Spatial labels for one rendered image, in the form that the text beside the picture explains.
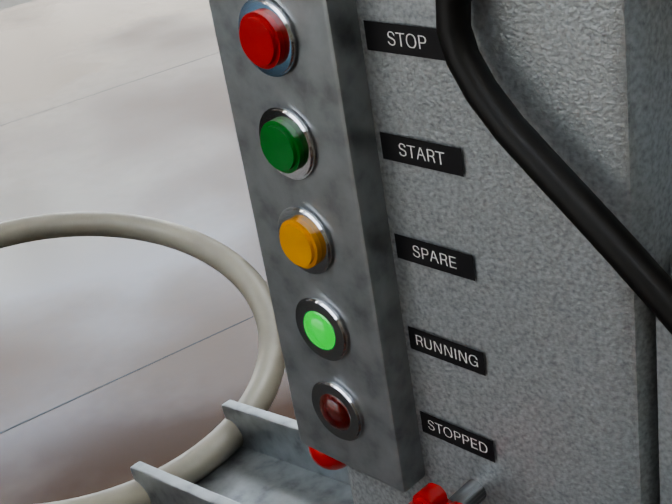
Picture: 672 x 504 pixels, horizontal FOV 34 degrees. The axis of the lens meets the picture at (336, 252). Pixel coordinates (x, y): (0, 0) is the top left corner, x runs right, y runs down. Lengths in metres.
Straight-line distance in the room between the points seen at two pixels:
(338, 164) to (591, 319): 0.13
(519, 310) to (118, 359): 2.76
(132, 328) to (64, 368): 0.24
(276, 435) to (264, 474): 0.04
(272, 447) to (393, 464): 0.47
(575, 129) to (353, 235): 0.13
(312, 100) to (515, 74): 0.10
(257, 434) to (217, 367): 2.01
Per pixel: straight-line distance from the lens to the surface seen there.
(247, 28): 0.50
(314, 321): 0.56
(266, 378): 1.12
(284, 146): 0.51
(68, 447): 2.92
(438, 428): 0.57
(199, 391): 2.98
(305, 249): 0.53
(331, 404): 0.58
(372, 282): 0.52
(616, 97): 0.42
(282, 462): 1.04
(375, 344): 0.54
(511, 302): 0.49
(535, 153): 0.42
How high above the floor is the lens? 1.62
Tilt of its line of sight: 27 degrees down
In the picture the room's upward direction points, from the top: 10 degrees counter-clockwise
